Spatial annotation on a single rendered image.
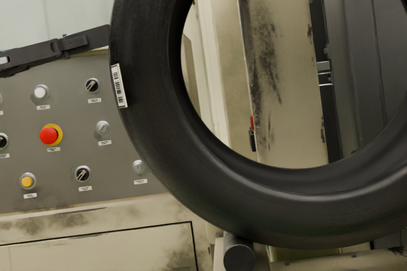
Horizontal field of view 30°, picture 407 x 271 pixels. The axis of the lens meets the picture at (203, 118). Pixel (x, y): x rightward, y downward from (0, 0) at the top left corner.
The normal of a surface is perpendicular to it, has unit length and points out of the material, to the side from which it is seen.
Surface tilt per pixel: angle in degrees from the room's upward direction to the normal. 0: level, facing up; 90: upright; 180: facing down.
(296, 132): 90
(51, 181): 90
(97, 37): 90
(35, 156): 90
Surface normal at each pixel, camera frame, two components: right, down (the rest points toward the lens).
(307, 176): -0.04, -0.12
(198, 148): -0.18, 0.18
